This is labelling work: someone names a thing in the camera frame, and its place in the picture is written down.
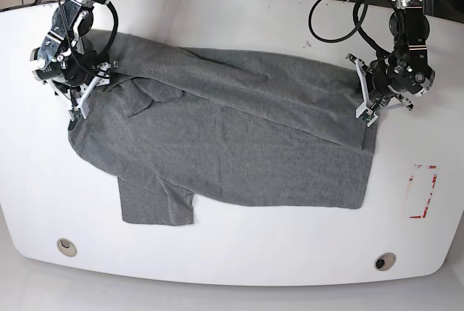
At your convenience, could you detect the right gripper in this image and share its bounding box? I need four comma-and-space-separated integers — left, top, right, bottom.
46, 62, 119, 111

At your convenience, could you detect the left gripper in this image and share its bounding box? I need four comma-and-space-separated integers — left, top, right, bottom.
347, 54, 413, 119

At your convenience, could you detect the left table cable grommet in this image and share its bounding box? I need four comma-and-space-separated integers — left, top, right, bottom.
57, 239, 77, 257

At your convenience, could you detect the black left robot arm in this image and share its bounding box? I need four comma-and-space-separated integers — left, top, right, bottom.
347, 0, 435, 126

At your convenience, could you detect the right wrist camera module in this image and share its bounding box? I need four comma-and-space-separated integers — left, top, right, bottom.
69, 106, 89, 121

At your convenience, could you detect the right table cable grommet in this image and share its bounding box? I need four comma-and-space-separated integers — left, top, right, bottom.
374, 252, 397, 271

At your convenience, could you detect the table cable grommet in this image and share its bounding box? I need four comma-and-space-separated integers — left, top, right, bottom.
374, 252, 397, 271
57, 239, 77, 257

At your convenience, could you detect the grey t-shirt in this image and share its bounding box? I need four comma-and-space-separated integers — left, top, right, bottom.
68, 33, 376, 226

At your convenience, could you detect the red tape rectangle marking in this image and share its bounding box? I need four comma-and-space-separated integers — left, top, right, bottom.
405, 165, 438, 219

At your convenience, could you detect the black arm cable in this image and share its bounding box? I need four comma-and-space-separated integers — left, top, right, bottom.
308, 0, 396, 62
46, 0, 120, 83

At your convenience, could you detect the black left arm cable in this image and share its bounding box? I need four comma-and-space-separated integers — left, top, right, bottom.
308, 0, 396, 62

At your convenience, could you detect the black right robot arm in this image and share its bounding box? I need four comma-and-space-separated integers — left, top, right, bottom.
30, 0, 119, 121

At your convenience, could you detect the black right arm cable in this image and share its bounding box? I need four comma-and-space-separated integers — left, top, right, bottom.
46, 0, 120, 83

